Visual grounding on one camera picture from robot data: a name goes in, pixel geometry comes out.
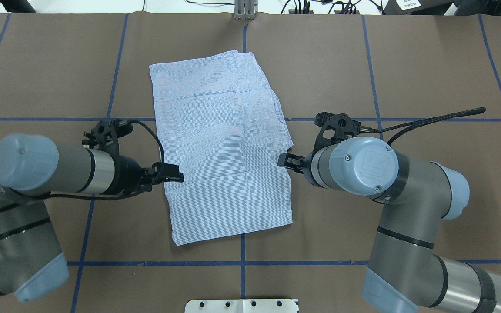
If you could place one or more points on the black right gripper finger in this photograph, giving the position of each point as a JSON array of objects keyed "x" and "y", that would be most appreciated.
[{"x": 291, "y": 162}]

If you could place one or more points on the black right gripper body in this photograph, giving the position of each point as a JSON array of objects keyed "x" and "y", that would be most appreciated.
[{"x": 306, "y": 164}]

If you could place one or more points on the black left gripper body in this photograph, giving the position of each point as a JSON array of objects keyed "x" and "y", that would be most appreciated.
[{"x": 126, "y": 172}]

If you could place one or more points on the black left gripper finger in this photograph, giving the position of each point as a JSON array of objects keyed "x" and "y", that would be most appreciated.
[{"x": 164, "y": 172}]

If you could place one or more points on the light blue striped shirt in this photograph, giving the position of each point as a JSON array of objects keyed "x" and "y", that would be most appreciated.
[{"x": 219, "y": 120}]

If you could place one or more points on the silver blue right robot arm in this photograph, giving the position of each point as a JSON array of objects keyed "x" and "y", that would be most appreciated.
[{"x": 403, "y": 273}]

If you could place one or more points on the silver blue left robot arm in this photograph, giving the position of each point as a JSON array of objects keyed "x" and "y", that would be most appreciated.
[{"x": 34, "y": 168}]

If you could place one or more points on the black box with label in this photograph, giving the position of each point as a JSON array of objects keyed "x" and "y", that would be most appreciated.
[{"x": 417, "y": 7}]

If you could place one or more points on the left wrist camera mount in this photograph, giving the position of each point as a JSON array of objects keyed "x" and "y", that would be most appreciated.
[{"x": 106, "y": 134}]

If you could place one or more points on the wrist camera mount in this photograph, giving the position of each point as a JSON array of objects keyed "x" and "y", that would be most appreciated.
[
  {"x": 106, "y": 134},
  {"x": 341, "y": 124}
]

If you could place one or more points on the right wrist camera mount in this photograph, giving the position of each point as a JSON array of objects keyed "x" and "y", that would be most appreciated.
[{"x": 341, "y": 124}]

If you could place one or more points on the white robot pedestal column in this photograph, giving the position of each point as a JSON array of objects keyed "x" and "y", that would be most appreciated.
[{"x": 243, "y": 306}]

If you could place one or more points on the aluminium frame post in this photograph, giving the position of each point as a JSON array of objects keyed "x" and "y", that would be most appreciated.
[{"x": 245, "y": 9}]

